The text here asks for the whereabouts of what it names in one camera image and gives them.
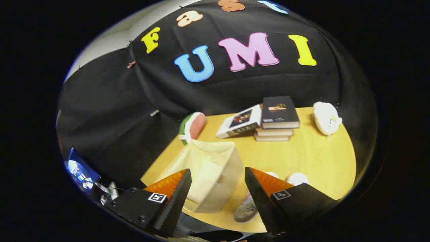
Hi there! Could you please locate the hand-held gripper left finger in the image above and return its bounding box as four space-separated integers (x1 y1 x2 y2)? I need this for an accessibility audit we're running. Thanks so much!
105 169 192 238

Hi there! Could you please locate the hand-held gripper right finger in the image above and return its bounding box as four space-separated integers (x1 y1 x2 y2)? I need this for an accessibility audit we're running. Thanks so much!
245 167 340 235

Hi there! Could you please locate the white canvas shoe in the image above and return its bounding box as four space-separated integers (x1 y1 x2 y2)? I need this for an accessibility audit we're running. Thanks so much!
234 171 279 223
286 172 309 186

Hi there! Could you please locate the cream fabric storage box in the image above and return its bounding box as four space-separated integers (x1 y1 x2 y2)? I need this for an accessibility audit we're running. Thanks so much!
158 139 244 214

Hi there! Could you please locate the brown edged book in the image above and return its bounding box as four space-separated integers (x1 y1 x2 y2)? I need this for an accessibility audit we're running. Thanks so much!
255 128 294 136
254 134 290 142

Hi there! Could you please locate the watermelon slice plush toy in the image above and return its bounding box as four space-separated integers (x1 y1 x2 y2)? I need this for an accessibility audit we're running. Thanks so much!
179 112 207 146

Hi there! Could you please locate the white portrait cover book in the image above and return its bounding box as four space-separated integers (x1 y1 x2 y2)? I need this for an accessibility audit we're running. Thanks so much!
216 104 262 139

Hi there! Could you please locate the black cover book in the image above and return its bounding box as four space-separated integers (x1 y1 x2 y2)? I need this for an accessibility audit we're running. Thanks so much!
261 96 300 129

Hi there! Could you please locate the white plush toy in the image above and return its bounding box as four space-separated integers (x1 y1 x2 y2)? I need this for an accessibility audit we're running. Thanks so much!
312 102 343 136

